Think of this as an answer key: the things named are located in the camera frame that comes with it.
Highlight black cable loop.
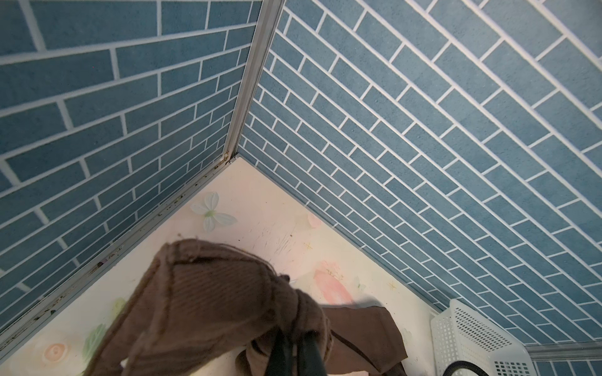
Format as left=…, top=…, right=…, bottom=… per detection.
left=441, top=360, right=491, bottom=376

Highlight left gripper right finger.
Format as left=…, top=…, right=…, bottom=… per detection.
left=296, top=332, right=327, bottom=376

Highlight white plastic laundry basket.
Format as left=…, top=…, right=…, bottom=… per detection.
left=430, top=299, right=537, bottom=375

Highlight brown trousers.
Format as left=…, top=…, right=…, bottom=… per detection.
left=86, top=239, right=408, bottom=375

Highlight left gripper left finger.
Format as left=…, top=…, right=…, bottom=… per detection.
left=265, top=332, right=293, bottom=376

